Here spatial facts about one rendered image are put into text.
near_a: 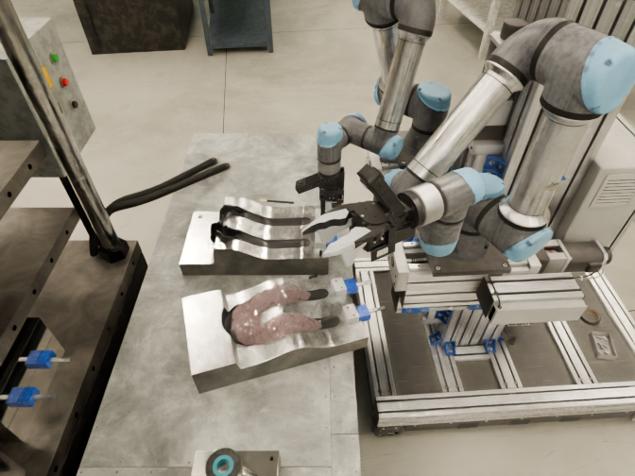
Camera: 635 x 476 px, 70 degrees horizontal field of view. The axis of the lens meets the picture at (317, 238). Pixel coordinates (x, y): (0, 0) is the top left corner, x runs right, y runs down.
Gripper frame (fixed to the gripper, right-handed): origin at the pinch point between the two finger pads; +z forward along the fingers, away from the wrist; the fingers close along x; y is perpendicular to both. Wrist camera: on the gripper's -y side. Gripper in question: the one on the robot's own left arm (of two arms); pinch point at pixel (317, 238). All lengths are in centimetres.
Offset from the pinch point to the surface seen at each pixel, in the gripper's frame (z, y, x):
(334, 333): -14, 58, 22
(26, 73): 36, -14, 82
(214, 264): 7, 52, 65
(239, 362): 14, 55, 26
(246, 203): -11, 43, 79
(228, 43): -120, 79, 413
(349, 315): -20, 55, 24
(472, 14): -359, 77, 320
